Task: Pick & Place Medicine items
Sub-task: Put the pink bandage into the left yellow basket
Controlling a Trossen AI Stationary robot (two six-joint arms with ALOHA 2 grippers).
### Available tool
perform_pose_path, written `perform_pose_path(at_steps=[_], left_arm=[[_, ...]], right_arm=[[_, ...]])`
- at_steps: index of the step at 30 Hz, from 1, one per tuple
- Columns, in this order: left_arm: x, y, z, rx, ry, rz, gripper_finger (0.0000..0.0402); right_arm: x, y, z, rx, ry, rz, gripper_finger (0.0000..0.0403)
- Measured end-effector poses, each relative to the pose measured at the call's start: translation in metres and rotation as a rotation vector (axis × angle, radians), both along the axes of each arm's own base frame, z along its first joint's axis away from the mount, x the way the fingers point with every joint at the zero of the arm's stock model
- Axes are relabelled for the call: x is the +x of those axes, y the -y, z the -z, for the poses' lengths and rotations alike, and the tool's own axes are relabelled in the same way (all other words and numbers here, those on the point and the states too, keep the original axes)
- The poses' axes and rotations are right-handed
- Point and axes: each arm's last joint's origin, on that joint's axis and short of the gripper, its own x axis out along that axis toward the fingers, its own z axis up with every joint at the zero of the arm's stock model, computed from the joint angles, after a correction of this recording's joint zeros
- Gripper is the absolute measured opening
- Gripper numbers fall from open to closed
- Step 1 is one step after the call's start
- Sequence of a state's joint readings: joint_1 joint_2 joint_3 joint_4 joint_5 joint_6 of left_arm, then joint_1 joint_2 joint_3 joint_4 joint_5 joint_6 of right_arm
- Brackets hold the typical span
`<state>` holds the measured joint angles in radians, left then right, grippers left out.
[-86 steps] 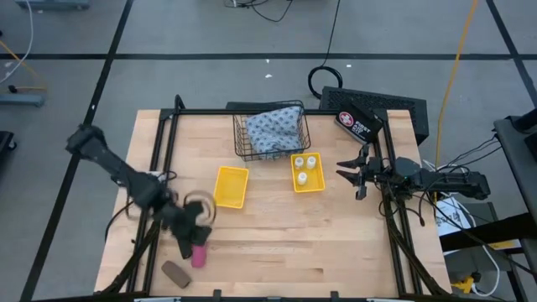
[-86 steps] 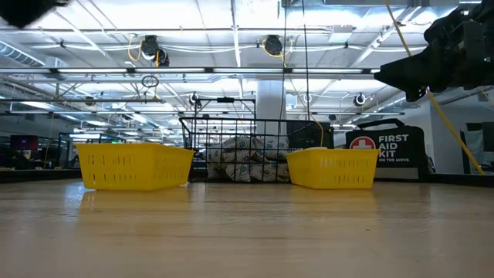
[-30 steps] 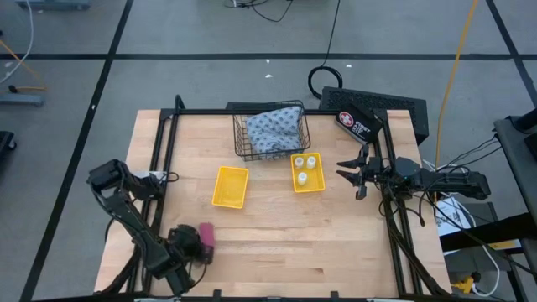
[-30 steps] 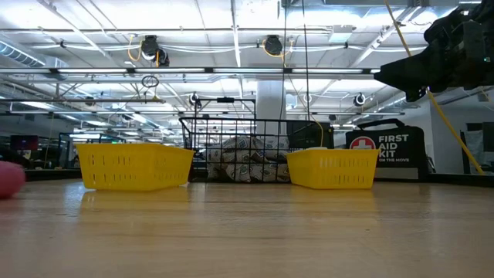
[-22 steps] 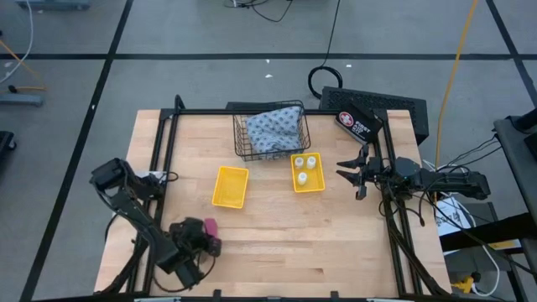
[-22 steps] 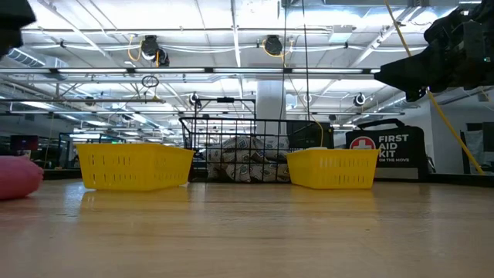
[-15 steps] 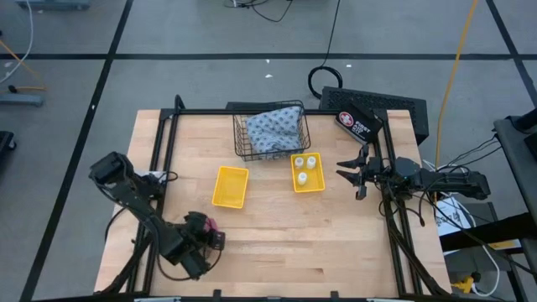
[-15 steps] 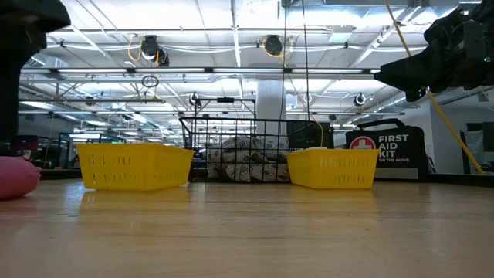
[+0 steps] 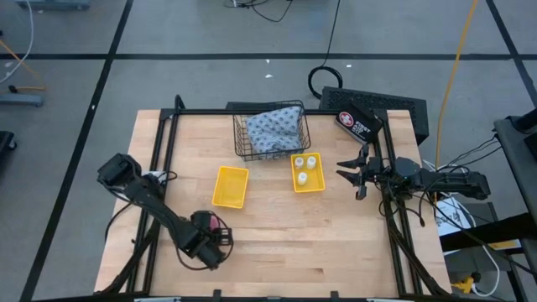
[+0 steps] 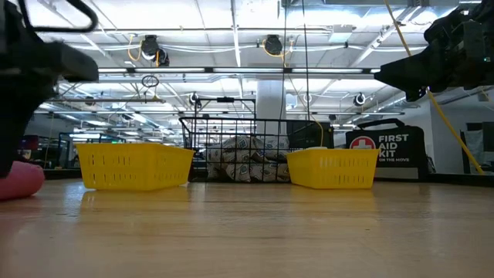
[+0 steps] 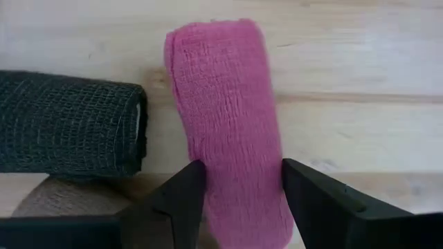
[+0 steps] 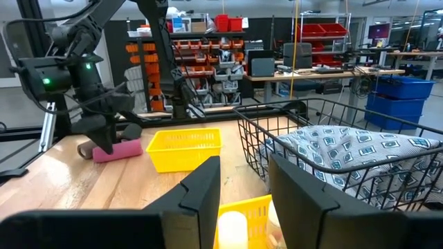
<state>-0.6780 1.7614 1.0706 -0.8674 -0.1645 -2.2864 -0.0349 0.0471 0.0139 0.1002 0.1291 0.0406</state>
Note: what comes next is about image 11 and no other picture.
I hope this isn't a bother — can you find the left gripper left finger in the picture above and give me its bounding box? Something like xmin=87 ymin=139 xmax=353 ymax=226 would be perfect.
xmin=117 ymin=159 xmax=208 ymax=249

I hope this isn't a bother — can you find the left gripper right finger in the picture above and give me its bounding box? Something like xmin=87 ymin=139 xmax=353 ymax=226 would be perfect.
xmin=282 ymin=158 xmax=443 ymax=249

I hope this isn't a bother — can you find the pink bandage roll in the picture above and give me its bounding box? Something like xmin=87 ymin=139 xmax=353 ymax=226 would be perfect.
xmin=163 ymin=19 xmax=295 ymax=249

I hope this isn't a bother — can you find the black bandage roll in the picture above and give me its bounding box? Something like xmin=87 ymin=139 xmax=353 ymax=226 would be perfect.
xmin=0 ymin=70 xmax=149 ymax=177

